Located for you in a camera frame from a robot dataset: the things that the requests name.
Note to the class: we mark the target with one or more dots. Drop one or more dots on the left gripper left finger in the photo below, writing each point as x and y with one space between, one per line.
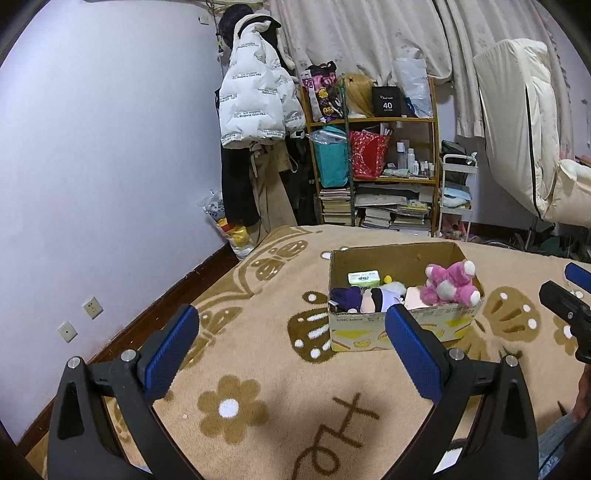
83 442

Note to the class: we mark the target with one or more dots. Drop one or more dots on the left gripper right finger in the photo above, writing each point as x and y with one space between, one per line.
502 442

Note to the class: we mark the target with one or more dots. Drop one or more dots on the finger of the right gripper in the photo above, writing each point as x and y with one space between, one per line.
579 276

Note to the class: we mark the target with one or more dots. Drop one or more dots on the pink plush bear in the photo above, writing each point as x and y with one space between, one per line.
451 285

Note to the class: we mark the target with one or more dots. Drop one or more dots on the green tissue pack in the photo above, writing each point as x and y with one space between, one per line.
365 279

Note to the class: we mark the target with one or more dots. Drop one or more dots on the pink swirl roll plush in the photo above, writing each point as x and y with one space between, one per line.
413 300

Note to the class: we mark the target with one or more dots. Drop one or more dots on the person's right hand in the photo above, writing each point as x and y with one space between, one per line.
583 400

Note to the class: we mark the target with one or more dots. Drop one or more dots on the white trolley cart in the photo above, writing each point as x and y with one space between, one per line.
455 209

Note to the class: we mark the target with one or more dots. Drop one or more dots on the beige patterned carpet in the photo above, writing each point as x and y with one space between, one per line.
262 395

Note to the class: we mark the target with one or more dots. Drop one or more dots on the cream folded mattress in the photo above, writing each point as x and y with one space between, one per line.
521 131

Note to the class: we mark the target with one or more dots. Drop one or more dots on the yellow metal shelf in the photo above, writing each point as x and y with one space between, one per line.
405 196

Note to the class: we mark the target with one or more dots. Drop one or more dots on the red patterned bag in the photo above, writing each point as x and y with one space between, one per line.
368 153

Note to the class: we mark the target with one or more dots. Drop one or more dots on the stack of books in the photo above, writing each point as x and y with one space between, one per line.
336 206

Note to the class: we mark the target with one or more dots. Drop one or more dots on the black box with number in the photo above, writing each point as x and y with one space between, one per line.
387 101

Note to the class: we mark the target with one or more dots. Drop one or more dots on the plastic bag of toys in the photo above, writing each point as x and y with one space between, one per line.
234 233

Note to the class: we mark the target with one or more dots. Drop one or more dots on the teal bag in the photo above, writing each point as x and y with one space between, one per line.
331 151

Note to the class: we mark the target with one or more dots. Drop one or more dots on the blonde wig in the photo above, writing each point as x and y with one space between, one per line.
358 91

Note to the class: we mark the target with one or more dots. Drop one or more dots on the white curtain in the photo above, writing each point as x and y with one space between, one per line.
367 36

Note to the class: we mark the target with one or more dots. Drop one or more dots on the black purple printed bag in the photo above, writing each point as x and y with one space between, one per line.
322 85

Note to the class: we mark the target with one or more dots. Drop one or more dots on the beige hanging coat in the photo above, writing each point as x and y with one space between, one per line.
269 192

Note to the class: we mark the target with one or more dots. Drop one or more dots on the white puffer jacket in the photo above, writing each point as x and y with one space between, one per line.
258 101

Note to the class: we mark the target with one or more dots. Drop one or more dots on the lower wall socket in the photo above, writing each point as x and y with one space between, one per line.
67 332

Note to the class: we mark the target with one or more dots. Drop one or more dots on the wall socket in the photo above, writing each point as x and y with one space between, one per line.
93 308
67 332

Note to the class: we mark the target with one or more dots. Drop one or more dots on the upper wall socket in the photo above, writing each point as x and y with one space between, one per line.
93 308

